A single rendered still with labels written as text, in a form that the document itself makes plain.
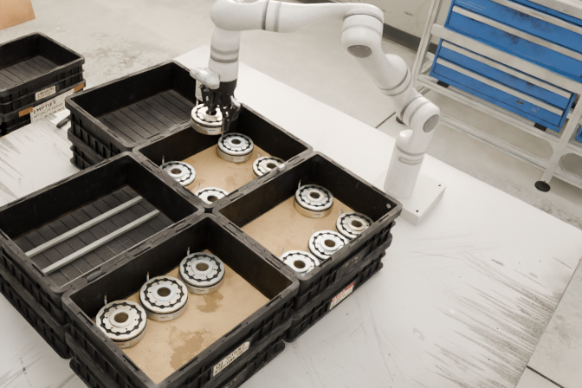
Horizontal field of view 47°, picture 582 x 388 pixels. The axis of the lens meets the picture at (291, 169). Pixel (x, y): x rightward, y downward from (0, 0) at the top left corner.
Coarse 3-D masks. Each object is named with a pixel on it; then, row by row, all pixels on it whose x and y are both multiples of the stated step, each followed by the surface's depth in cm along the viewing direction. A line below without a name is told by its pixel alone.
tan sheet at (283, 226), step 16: (288, 208) 177; (336, 208) 180; (256, 224) 170; (272, 224) 171; (288, 224) 172; (304, 224) 173; (320, 224) 174; (256, 240) 166; (272, 240) 166; (288, 240) 167; (304, 240) 168
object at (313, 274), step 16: (304, 160) 178; (272, 176) 170; (352, 176) 175; (240, 192) 164; (384, 192) 172; (224, 208) 159; (400, 208) 168; (384, 224) 163; (352, 240) 156; (272, 256) 148; (336, 256) 151; (288, 272) 145; (320, 272) 148
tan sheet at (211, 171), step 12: (192, 156) 189; (204, 156) 189; (216, 156) 190; (252, 156) 193; (264, 156) 193; (204, 168) 185; (216, 168) 186; (228, 168) 187; (240, 168) 187; (204, 180) 181; (216, 180) 182; (228, 180) 182; (240, 180) 183; (228, 192) 178
